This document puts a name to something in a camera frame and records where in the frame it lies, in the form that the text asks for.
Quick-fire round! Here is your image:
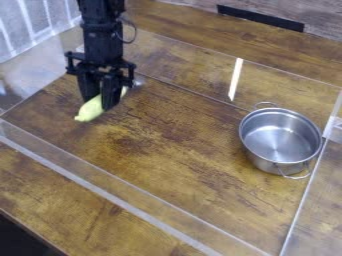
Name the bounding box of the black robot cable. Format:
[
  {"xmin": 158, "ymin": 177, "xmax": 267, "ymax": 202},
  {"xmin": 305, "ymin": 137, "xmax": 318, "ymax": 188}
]
[{"xmin": 116, "ymin": 16, "xmax": 139, "ymax": 45}]

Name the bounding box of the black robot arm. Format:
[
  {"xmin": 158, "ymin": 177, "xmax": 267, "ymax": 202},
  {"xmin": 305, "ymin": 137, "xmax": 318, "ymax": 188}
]
[{"xmin": 64, "ymin": 0, "xmax": 136, "ymax": 111}]

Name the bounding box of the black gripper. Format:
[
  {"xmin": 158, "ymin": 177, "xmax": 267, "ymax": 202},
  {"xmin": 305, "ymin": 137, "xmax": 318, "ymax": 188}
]
[{"xmin": 65, "ymin": 51, "xmax": 136, "ymax": 111}]

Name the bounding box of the black bar on table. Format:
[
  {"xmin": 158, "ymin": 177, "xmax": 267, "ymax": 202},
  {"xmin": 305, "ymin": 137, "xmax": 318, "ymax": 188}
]
[{"xmin": 216, "ymin": 4, "xmax": 305, "ymax": 32}]

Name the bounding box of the green handled metal spoon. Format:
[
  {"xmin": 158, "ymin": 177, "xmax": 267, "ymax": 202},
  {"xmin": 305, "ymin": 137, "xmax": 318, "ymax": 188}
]
[{"xmin": 74, "ymin": 80, "xmax": 144, "ymax": 122}]

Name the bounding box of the stainless steel pot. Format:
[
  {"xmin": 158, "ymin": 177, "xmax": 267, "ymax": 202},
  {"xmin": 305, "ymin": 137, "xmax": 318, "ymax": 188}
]
[{"xmin": 238, "ymin": 102, "xmax": 323, "ymax": 180}]

